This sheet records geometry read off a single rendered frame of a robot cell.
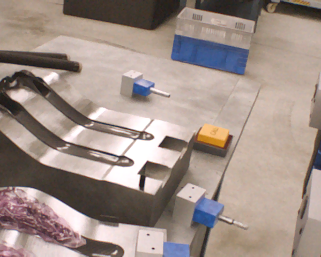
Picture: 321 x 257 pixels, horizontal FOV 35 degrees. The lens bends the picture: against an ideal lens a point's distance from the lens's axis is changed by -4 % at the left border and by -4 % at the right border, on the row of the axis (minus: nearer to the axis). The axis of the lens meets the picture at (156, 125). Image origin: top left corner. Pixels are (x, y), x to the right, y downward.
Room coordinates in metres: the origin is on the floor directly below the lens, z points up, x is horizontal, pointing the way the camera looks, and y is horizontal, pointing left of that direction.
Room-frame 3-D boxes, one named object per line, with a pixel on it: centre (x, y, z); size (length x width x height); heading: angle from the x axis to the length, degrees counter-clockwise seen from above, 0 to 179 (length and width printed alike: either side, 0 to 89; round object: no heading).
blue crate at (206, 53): (4.10, -0.35, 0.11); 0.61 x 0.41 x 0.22; 79
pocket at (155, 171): (0.76, -0.01, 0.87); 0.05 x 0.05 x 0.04; 75
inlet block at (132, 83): (1.26, 0.04, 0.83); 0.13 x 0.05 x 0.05; 66
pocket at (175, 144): (0.86, -0.04, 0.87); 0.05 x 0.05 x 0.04; 75
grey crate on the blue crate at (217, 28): (4.10, -0.35, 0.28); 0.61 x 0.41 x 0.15; 79
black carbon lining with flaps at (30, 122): (0.86, 0.18, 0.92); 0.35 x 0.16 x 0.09; 75
